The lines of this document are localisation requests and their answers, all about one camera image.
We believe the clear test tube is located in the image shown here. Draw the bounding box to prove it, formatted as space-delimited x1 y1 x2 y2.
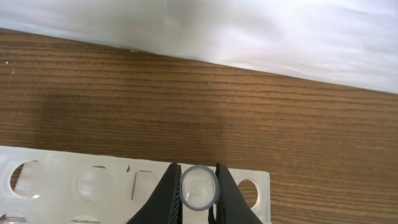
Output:
179 164 220 212

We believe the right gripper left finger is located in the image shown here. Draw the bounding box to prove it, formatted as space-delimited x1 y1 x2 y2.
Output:
126 162 183 224

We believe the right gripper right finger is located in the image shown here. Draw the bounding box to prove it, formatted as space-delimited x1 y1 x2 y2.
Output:
207 162 265 224

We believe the white test tube rack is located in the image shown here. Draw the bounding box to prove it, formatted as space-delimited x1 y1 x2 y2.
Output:
0 145 271 224

